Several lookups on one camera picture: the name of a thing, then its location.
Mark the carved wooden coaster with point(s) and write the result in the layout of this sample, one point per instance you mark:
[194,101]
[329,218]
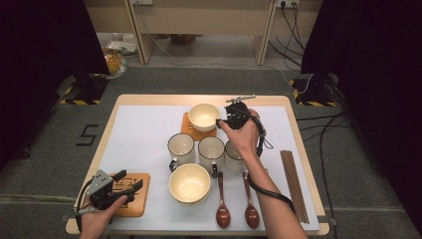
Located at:
[192,131]
[139,205]

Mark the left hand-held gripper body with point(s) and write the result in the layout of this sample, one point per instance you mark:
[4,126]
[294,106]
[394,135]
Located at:
[101,192]

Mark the black curtain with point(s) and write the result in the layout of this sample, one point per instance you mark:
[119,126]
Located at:
[40,66]
[381,83]

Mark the cream mug with black rim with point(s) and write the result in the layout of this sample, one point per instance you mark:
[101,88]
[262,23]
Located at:
[234,162]
[181,146]
[211,149]

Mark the white table mat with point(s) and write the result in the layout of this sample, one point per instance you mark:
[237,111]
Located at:
[142,132]

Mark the person's right hand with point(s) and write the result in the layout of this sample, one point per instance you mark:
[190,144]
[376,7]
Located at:
[245,139]

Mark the cream ceramic bowl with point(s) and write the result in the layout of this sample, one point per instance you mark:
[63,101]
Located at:
[191,203]
[189,182]
[203,116]

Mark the person's left hand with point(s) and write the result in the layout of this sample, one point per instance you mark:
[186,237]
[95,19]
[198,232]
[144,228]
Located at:
[96,224]

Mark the grey table clamp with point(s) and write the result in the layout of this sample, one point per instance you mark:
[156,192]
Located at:
[64,218]
[332,221]

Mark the beige wooden desk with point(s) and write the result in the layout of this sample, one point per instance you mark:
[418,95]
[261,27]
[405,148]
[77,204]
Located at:
[205,20]

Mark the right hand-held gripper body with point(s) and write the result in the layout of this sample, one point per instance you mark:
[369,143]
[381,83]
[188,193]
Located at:
[237,116]

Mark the clear bag with orange contents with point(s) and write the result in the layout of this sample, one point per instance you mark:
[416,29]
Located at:
[114,64]

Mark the clear plastic packet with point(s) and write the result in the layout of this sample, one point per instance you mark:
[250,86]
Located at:
[122,46]

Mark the white wall socket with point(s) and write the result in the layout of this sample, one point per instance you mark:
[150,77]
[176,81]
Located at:
[288,3]

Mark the bundle of wooden chopsticks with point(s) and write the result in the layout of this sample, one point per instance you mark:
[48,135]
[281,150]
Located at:
[293,186]

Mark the black stand base striped tape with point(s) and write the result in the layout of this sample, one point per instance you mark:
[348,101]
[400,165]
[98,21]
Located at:
[86,89]
[313,89]

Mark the brown wooden spoon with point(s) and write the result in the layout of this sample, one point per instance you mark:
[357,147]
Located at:
[252,215]
[223,215]

